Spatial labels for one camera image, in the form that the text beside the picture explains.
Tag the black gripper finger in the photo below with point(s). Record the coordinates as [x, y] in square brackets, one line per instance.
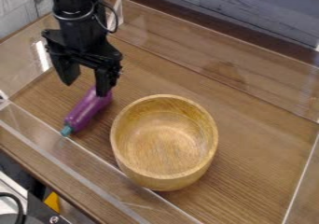
[66, 66]
[107, 76]

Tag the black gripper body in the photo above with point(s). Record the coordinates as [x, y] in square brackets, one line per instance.
[81, 37]

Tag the purple toy eggplant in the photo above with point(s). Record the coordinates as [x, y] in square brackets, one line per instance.
[85, 111]

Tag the brown wooden bowl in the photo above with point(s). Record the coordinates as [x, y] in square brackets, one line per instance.
[165, 139]

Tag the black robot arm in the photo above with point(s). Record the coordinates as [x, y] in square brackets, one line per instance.
[81, 7]

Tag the yellow black base equipment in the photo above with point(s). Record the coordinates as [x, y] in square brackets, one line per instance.
[23, 204]

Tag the clear acrylic corner bracket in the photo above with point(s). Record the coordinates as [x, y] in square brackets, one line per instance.
[115, 15]

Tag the clear acrylic tray wall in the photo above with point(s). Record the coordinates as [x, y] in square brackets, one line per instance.
[262, 95]

